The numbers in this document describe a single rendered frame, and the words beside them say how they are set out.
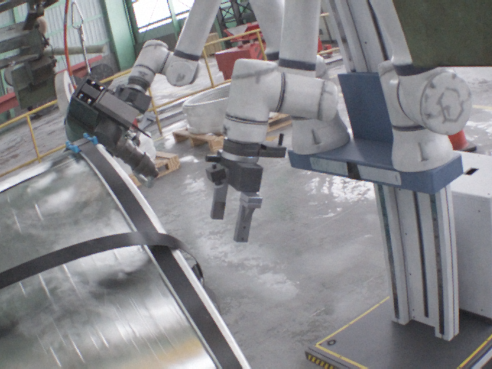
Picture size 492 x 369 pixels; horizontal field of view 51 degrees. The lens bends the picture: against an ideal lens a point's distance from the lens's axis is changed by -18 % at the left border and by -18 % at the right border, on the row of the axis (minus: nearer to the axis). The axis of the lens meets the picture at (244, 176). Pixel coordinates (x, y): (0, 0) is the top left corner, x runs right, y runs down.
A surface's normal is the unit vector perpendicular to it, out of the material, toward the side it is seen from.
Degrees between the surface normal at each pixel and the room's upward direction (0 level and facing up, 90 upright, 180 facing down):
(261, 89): 89
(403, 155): 68
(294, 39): 81
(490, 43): 90
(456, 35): 90
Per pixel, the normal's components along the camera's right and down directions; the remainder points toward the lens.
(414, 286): -0.83, 0.36
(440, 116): 0.09, 0.41
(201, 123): -0.58, 0.38
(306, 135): -0.54, 0.00
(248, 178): 0.39, 0.28
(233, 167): -0.91, -0.05
